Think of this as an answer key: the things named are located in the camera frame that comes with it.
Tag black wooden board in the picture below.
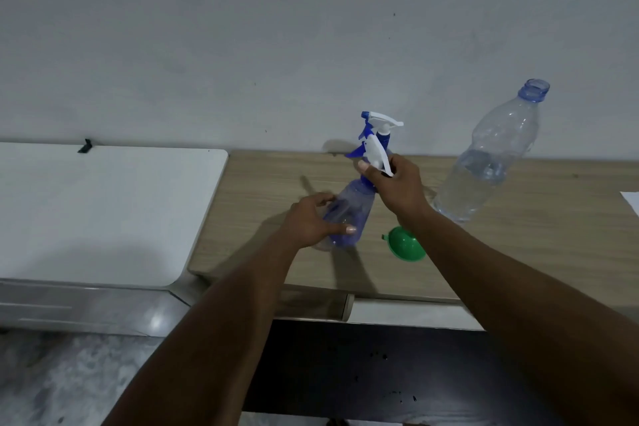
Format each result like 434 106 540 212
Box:
242 319 565 426

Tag white blue trigger spray head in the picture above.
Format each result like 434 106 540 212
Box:
360 110 404 150
345 128 395 190

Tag person's right hand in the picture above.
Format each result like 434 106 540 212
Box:
357 153 433 230

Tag clear plastic water bottle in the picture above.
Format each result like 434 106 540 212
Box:
431 79 551 224

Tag person's right forearm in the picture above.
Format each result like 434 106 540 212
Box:
399 208 639 426

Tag white side table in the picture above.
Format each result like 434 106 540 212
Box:
0 142 229 337

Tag wooden table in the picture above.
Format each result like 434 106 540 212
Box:
188 150 639 331

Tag person's left forearm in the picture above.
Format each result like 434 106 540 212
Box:
102 230 313 426

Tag person's left hand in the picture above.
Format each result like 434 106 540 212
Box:
282 192 358 250

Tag green plastic funnel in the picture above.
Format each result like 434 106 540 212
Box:
381 226 428 263

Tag blue spray bottle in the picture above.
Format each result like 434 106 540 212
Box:
313 176 376 252

